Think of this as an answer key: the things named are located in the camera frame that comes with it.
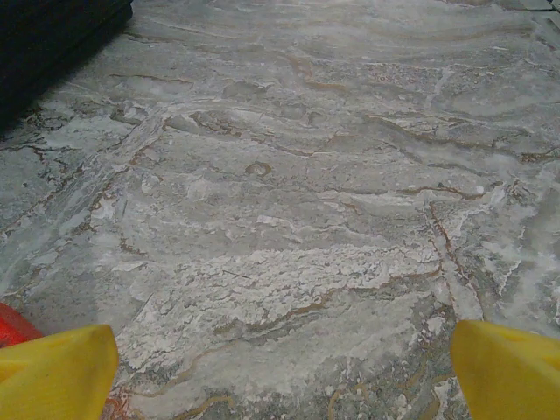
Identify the small red plastic block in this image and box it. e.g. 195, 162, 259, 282
0, 301, 46, 350

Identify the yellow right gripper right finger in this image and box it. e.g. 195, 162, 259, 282
450, 318, 560, 420

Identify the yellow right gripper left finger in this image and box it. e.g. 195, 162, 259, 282
0, 324, 121, 420

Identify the black briefcase with metal handle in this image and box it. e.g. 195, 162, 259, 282
0, 0, 135, 137

